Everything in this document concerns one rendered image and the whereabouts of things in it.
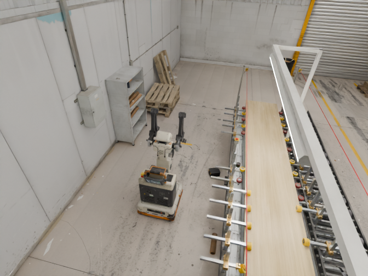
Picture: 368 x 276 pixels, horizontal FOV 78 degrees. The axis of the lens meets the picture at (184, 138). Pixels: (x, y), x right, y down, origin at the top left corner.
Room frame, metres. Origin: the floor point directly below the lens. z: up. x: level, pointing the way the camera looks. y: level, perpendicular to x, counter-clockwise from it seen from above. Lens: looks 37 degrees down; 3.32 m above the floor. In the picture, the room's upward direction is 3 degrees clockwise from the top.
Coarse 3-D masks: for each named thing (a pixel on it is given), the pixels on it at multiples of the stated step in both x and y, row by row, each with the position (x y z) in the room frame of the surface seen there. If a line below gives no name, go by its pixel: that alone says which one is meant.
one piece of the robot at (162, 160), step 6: (156, 144) 2.61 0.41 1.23; (162, 144) 2.61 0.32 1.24; (168, 144) 2.62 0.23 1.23; (156, 150) 2.60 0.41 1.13; (162, 150) 2.58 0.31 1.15; (168, 150) 2.56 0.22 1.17; (162, 156) 2.57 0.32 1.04; (162, 162) 2.63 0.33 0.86; (168, 162) 2.61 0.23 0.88; (168, 168) 2.60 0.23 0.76
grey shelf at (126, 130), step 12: (120, 72) 4.56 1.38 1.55; (132, 72) 4.59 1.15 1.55; (108, 84) 4.13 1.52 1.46; (120, 84) 4.08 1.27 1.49; (132, 84) 4.65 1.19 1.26; (108, 96) 4.14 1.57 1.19; (120, 96) 4.09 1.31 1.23; (144, 96) 4.94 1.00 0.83; (120, 108) 4.10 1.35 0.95; (132, 108) 4.22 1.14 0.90; (144, 108) 4.91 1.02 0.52; (120, 120) 4.11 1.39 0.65; (132, 120) 4.33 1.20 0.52; (144, 120) 4.94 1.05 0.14; (120, 132) 4.12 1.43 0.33; (132, 132) 4.07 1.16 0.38; (132, 144) 4.07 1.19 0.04
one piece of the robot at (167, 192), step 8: (168, 176) 2.37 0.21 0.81; (144, 184) 2.28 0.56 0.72; (152, 184) 2.25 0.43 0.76; (168, 184) 2.22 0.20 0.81; (144, 192) 2.28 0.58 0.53; (152, 192) 2.26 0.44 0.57; (160, 192) 2.23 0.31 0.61; (168, 192) 2.21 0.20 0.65; (144, 200) 2.29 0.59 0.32; (152, 200) 2.26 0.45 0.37; (160, 200) 2.23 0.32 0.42; (168, 200) 2.21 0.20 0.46
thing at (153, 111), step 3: (153, 108) 2.98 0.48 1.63; (156, 108) 2.98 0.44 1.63; (153, 111) 2.91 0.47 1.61; (156, 111) 2.95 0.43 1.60; (153, 114) 2.88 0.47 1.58; (153, 117) 2.88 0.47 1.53; (153, 120) 2.87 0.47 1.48; (153, 123) 2.86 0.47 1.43; (153, 126) 2.85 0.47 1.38; (153, 129) 2.85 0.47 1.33; (150, 132) 2.85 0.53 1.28; (153, 132) 2.84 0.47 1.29; (153, 135) 2.82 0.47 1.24; (156, 135) 2.87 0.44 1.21
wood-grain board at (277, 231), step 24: (264, 120) 3.96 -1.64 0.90; (264, 144) 3.17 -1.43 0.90; (264, 168) 2.55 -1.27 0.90; (288, 168) 2.58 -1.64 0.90; (264, 192) 2.07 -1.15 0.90; (288, 192) 2.09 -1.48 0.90; (264, 216) 1.69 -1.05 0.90; (288, 216) 1.70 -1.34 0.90; (264, 240) 1.37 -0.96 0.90; (288, 240) 1.39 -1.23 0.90; (264, 264) 1.11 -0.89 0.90; (288, 264) 1.12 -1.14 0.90; (312, 264) 1.13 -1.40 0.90
